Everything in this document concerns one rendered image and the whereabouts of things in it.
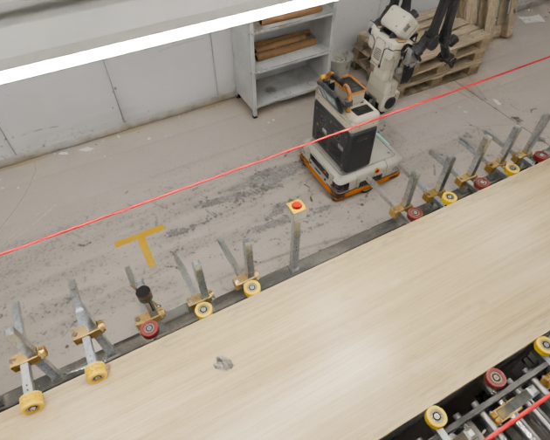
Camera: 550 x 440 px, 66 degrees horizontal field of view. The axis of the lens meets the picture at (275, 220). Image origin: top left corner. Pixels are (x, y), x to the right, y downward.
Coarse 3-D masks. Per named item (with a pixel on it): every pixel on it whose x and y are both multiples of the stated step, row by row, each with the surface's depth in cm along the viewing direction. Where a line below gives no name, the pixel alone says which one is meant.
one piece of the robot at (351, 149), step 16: (336, 80) 305; (320, 96) 331; (352, 96) 300; (368, 96) 324; (320, 112) 340; (336, 112) 319; (352, 112) 310; (368, 112) 310; (320, 128) 351; (336, 128) 328; (368, 128) 318; (320, 144) 361; (336, 144) 336; (352, 144) 319; (368, 144) 329; (336, 160) 346; (352, 160) 333; (368, 160) 343
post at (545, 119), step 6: (546, 114) 256; (540, 120) 260; (546, 120) 257; (540, 126) 261; (534, 132) 266; (540, 132) 265; (534, 138) 268; (528, 144) 273; (534, 144) 273; (528, 150) 275; (522, 162) 284
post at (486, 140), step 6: (486, 138) 239; (480, 144) 244; (486, 144) 241; (480, 150) 246; (474, 156) 251; (480, 156) 248; (474, 162) 253; (474, 168) 255; (468, 174) 261; (474, 174) 260
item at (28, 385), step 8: (16, 304) 194; (16, 312) 191; (16, 320) 188; (16, 328) 186; (24, 336) 185; (24, 368) 174; (24, 376) 172; (24, 384) 170; (32, 384) 171; (24, 392) 168
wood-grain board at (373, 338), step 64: (512, 192) 245; (384, 256) 217; (448, 256) 217; (512, 256) 217; (256, 320) 194; (320, 320) 194; (384, 320) 194; (448, 320) 194; (512, 320) 194; (64, 384) 176; (128, 384) 176; (192, 384) 176; (256, 384) 176; (320, 384) 176; (384, 384) 176; (448, 384) 175
